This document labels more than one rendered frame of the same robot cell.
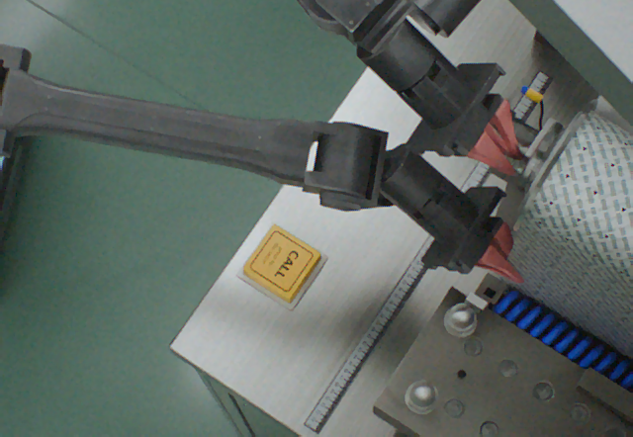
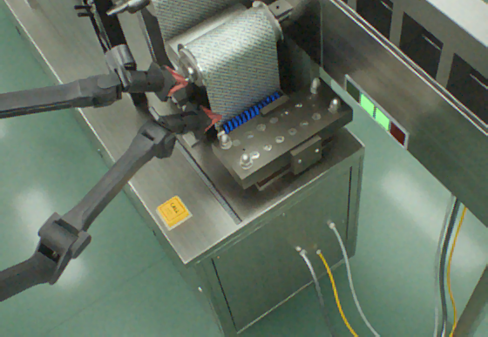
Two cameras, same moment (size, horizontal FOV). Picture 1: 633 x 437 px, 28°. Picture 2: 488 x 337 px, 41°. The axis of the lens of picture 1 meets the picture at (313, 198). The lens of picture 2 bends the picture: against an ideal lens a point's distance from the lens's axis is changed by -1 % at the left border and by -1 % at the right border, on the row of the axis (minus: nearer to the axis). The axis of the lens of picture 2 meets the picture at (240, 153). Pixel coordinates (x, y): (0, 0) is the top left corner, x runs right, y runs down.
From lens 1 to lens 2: 87 cm
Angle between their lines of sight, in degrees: 30
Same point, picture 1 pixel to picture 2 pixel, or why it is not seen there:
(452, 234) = (196, 120)
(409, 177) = (171, 118)
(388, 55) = (134, 78)
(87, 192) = not seen: outside the picture
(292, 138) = (139, 141)
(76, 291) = not seen: outside the picture
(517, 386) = (255, 134)
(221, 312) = (180, 240)
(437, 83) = (150, 74)
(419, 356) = (231, 159)
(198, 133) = (121, 167)
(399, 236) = (183, 171)
